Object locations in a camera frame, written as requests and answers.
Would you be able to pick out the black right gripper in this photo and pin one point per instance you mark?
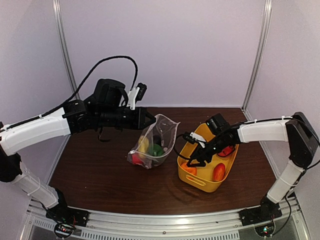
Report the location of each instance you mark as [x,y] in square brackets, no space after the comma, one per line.
[201,164]

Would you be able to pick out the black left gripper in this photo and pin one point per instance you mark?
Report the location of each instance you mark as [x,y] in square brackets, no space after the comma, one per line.
[138,124]

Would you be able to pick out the yellow plastic basket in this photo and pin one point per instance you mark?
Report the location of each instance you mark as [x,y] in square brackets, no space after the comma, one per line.
[204,177]

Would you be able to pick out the purple toy eggplant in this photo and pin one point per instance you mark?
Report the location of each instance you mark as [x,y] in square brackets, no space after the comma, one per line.
[157,140]

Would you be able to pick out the clear zip top bag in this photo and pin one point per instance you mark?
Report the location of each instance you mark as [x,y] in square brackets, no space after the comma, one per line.
[164,127]

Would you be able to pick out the green toy lime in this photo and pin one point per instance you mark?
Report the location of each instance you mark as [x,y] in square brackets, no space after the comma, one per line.
[155,150]

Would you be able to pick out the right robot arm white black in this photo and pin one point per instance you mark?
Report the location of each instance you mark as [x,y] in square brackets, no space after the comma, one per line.
[296,130]

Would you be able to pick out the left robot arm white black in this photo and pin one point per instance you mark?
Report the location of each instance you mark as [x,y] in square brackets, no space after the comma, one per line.
[109,106]

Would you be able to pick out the orange toy fruit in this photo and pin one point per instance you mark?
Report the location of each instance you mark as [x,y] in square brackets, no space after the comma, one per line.
[191,170]

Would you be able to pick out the orange red toy mango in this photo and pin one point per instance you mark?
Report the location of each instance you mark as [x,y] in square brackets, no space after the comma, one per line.
[218,172]

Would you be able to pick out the red toy strawberry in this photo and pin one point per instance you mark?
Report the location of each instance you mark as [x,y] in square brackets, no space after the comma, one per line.
[226,152]

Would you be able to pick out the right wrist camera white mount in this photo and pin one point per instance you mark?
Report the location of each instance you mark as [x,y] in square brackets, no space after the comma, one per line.
[194,138]

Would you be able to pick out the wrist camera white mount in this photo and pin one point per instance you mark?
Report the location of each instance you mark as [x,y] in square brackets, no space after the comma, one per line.
[135,95]
[194,138]

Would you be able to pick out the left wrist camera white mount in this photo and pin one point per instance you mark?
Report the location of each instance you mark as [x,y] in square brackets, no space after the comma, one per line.
[135,95]

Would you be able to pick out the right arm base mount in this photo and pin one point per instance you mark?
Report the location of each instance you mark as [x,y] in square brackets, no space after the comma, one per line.
[262,219]

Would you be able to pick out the front aluminium rail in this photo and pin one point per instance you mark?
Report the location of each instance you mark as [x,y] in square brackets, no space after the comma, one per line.
[221,225]

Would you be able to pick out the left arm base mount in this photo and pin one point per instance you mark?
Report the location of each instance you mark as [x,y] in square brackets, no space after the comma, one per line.
[66,219]

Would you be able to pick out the left aluminium frame post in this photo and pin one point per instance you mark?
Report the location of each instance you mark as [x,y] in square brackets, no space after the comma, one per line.
[63,44]

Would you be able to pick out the aluminium frame post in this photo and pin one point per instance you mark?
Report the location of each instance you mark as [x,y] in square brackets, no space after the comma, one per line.
[264,32]
[63,44]

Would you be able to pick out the right aluminium frame post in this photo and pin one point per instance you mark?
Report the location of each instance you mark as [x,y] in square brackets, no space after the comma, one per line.
[264,32]

